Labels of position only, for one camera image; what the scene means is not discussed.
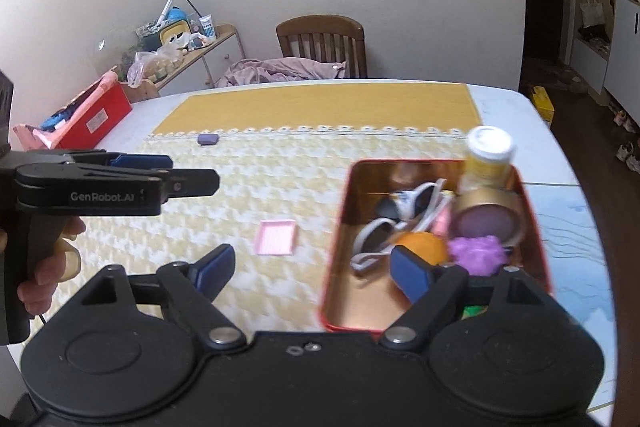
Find yellow blue toy box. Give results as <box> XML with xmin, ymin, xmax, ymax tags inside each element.
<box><xmin>160</xmin><ymin>6</ymin><xmax>191</xmax><ymax>46</ymax></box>

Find clear plastic bag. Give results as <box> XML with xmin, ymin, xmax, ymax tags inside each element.
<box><xmin>127</xmin><ymin>43</ymin><xmax>183</xmax><ymax>88</ymax></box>

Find pink lip balm tube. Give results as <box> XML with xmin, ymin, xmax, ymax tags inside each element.
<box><xmin>431</xmin><ymin>209</ymin><xmax>450</xmax><ymax>237</ymax></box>

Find red metal tin box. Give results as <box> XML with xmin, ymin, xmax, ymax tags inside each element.
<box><xmin>319</xmin><ymin>157</ymin><xmax>554</xmax><ymax>335</ymax></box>

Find person's left hand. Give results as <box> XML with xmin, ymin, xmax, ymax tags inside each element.
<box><xmin>14</xmin><ymin>217</ymin><xmax>86</xmax><ymax>317</ymax></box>

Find red storage box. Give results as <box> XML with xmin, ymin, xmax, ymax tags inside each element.
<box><xmin>10</xmin><ymin>70</ymin><xmax>132</xmax><ymax>150</ymax></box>

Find yellow box on floor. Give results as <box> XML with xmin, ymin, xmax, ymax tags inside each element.
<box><xmin>530</xmin><ymin>86</ymin><xmax>554</xmax><ymax>127</ymax></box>

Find green small toy piece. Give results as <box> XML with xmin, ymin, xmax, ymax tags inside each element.
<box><xmin>461</xmin><ymin>306</ymin><xmax>487</xmax><ymax>320</ymax></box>

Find white sunglasses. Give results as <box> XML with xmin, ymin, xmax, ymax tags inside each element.
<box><xmin>349</xmin><ymin>178</ymin><xmax>454</xmax><ymax>274</ymax></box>

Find pink cloth on chair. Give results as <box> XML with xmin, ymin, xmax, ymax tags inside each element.
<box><xmin>214</xmin><ymin>57</ymin><xmax>348</xmax><ymax>89</ymax></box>

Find wooden side shelf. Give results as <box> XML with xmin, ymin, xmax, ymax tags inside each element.
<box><xmin>120</xmin><ymin>24</ymin><xmax>245</xmax><ymax>103</ymax></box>

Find purple eraser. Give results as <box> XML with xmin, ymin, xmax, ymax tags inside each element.
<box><xmin>196</xmin><ymin>133</ymin><xmax>219</xmax><ymax>146</ymax></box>

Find orange fruit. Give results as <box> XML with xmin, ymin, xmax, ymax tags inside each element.
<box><xmin>395</xmin><ymin>232</ymin><xmax>449</xmax><ymax>265</ymax></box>

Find purple spiky toy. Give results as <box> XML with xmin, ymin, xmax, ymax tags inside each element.
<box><xmin>447</xmin><ymin>235</ymin><xmax>508</xmax><ymax>277</ymax></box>

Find white capped yellow bottle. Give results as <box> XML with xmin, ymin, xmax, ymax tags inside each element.
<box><xmin>458</xmin><ymin>126</ymin><xmax>515</xmax><ymax>194</ymax></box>

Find yellow table runner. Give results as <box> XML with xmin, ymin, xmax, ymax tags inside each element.
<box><xmin>53</xmin><ymin>81</ymin><xmax>480</xmax><ymax>333</ymax></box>

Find gold round tin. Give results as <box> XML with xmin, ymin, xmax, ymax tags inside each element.
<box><xmin>448</xmin><ymin>187</ymin><xmax>526</xmax><ymax>248</ymax></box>

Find pink square card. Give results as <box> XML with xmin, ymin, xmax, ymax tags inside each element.
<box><xmin>254</xmin><ymin>220</ymin><xmax>297</xmax><ymax>256</ymax></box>

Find wooden chair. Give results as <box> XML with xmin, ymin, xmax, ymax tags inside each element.
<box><xmin>276</xmin><ymin>14</ymin><xmax>369</xmax><ymax>78</ymax></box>

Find white cabinet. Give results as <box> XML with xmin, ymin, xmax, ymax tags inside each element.
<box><xmin>570</xmin><ymin>0</ymin><xmax>639</xmax><ymax>120</ymax></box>

